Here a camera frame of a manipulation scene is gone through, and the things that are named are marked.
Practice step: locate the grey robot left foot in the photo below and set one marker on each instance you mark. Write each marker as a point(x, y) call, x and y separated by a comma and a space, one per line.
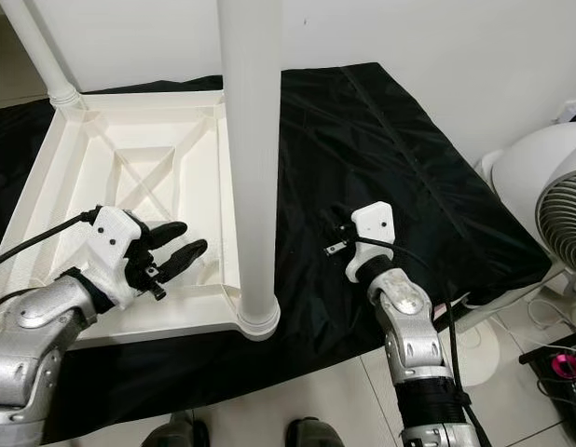
point(174, 434)

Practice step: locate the black flat bar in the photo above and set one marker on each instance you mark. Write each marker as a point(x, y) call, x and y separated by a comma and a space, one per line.
point(540, 356)

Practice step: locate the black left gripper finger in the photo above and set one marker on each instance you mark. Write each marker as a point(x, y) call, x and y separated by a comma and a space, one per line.
point(181, 256)
point(162, 235)

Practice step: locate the white wall socket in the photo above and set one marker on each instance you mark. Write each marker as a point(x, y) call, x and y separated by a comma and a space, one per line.
point(572, 114)

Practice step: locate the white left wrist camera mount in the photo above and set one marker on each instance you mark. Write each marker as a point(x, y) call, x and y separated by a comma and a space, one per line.
point(116, 244)

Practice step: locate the black metal table leg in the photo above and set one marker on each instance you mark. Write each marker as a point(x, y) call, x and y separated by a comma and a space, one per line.
point(451, 313)

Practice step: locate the white round fan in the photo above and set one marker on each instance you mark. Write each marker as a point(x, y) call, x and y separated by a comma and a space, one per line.
point(530, 168)

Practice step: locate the grey robot foot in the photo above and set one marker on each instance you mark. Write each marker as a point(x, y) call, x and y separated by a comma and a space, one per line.
point(316, 433)
point(174, 434)

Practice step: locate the grey robot right foot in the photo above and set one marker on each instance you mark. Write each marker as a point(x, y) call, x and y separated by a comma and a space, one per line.
point(316, 433)

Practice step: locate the white plastic table top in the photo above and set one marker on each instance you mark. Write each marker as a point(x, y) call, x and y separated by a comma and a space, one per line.
point(64, 196)

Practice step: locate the black fabric table cover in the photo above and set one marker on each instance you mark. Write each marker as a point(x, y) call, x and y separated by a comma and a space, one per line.
point(418, 168)

